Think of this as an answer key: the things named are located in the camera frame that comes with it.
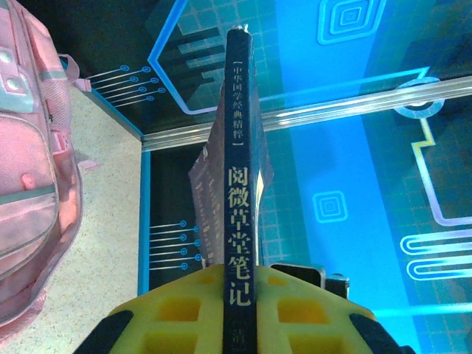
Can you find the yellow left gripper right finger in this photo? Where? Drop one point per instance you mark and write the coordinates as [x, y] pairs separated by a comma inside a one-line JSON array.
[[306, 317]]

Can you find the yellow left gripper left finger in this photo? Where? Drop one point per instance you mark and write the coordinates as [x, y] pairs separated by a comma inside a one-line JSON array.
[[177, 313]]

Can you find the navy book with yellow label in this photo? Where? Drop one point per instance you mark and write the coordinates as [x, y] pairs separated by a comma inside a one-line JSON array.
[[239, 184]]

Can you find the pink student backpack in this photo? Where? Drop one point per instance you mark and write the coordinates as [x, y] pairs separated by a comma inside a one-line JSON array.
[[26, 147]]

